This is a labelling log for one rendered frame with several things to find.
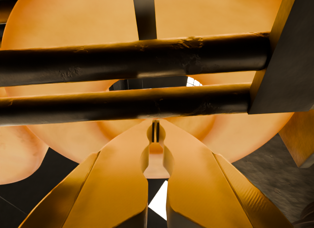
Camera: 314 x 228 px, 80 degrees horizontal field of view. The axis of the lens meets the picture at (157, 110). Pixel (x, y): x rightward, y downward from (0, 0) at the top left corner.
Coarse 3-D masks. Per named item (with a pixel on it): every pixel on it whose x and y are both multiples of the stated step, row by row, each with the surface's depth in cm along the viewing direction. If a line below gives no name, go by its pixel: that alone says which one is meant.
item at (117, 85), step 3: (117, 81) 491; (120, 81) 510; (123, 81) 523; (126, 81) 520; (114, 84) 507; (117, 84) 499; (120, 84) 516; (123, 84) 528; (126, 84) 528; (114, 87) 516; (117, 87) 508; (120, 87) 501; (123, 87) 535; (126, 87) 537; (114, 90) 525; (117, 90) 516
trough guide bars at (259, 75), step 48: (0, 0) 10; (288, 0) 5; (48, 48) 6; (96, 48) 6; (144, 48) 6; (192, 48) 6; (240, 48) 5; (288, 48) 5; (48, 96) 7; (96, 96) 7; (144, 96) 7; (192, 96) 7; (240, 96) 7; (288, 96) 6
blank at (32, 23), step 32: (32, 0) 6; (64, 0) 6; (96, 0) 6; (128, 0) 6; (160, 0) 6; (192, 0) 6; (224, 0) 6; (256, 0) 6; (32, 32) 7; (64, 32) 7; (96, 32) 7; (128, 32) 7; (160, 32) 7; (192, 32) 7; (224, 32) 7; (32, 128) 11; (64, 128) 11; (96, 128) 11; (128, 128) 13; (192, 128) 13; (224, 128) 11; (256, 128) 11; (160, 160) 14
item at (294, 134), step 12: (300, 120) 10; (312, 120) 9; (288, 132) 11; (300, 132) 10; (312, 132) 9; (288, 144) 11; (300, 144) 10; (312, 144) 9; (300, 156) 10; (312, 156) 10
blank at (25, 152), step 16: (0, 48) 11; (0, 96) 10; (0, 128) 11; (16, 128) 11; (0, 144) 12; (16, 144) 12; (32, 144) 12; (0, 160) 13; (16, 160) 14; (32, 160) 14; (0, 176) 15; (16, 176) 15
